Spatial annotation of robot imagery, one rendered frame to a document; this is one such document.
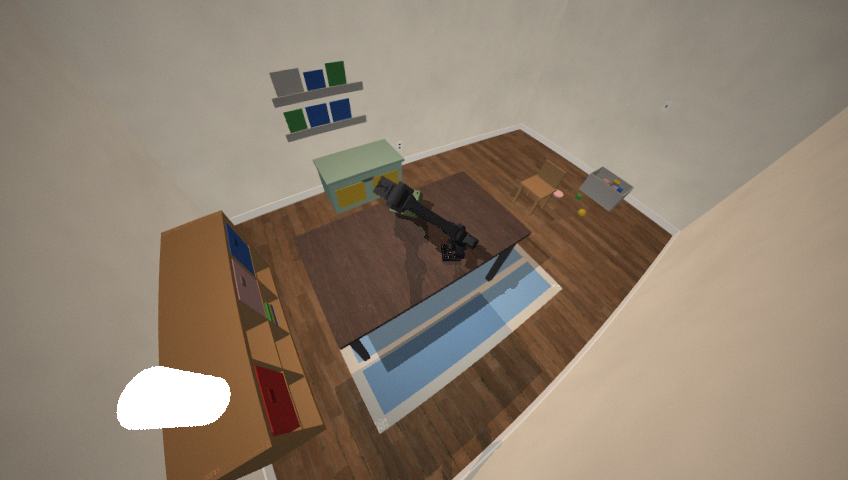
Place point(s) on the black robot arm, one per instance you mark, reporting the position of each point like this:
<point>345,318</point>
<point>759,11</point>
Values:
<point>399,198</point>

